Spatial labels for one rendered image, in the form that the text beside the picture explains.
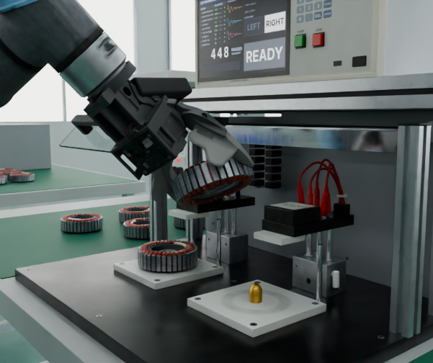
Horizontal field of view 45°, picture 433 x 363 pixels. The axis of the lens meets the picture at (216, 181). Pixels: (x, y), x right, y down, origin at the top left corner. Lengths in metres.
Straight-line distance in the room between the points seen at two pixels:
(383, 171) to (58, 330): 0.58
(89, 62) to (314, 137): 0.37
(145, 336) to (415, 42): 0.59
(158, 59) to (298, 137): 5.49
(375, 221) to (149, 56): 5.42
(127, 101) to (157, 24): 5.71
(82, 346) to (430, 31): 0.71
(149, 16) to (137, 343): 5.73
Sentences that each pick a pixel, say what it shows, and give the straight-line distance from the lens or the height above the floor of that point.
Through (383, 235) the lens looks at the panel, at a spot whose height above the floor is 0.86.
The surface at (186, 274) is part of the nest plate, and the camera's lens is 0.93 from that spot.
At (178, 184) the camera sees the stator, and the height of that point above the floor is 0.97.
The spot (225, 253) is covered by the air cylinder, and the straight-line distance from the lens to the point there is 1.04.
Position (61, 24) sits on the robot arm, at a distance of 0.62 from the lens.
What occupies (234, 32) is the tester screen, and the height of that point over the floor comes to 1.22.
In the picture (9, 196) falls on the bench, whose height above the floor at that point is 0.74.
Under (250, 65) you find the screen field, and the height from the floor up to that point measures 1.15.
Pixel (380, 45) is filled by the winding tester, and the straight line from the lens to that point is 0.80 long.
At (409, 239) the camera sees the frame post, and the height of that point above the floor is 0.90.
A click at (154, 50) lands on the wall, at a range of 6.27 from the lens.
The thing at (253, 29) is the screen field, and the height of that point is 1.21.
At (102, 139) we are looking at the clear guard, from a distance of 0.86.
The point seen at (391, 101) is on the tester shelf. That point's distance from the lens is 0.74.
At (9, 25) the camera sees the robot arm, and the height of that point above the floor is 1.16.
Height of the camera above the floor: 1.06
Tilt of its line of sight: 7 degrees down
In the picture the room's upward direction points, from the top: straight up
